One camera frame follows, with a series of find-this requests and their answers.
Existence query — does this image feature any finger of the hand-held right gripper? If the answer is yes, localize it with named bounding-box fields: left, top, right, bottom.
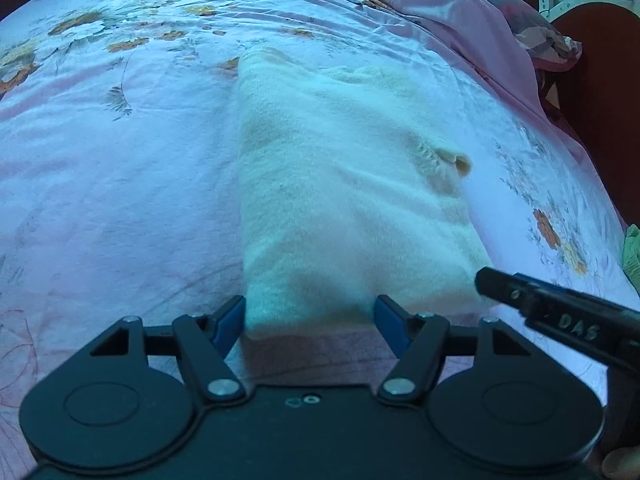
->
left=473, top=266, right=539, bottom=319

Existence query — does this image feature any pink blanket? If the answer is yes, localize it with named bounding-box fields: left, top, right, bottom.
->
left=310, top=0, right=628, bottom=228

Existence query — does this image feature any green cloth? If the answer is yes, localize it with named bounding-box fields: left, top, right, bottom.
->
left=622, top=224, right=640, bottom=288

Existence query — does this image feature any floral pink bed sheet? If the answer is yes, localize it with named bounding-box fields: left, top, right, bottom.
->
left=0, top=0, right=632, bottom=480

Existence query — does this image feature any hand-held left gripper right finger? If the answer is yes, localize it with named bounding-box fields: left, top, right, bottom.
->
left=373, top=293, right=531, bottom=405

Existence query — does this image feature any person's right hand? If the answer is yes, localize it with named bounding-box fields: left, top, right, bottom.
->
left=601, top=446, right=640, bottom=480

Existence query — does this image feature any white towel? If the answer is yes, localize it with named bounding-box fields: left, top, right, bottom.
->
left=231, top=45, right=497, bottom=342

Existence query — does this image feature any dark wooden headboard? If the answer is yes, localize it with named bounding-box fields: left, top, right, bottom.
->
left=492, top=0, right=640, bottom=233

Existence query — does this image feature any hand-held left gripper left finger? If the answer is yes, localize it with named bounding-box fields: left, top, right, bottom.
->
left=89, top=294, right=247, bottom=404

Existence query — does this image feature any floral patterned pillow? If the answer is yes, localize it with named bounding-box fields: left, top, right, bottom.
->
left=364, top=0, right=584, bottom=73

